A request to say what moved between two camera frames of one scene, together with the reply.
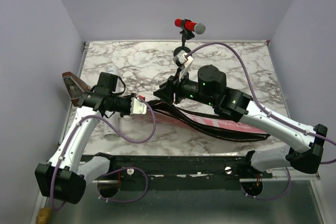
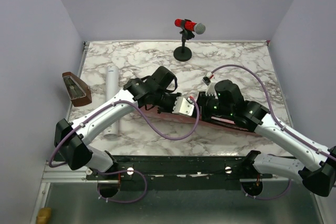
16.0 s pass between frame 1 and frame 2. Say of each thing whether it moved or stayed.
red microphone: stayed
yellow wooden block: stayed
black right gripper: moved
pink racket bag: moved
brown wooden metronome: stayed
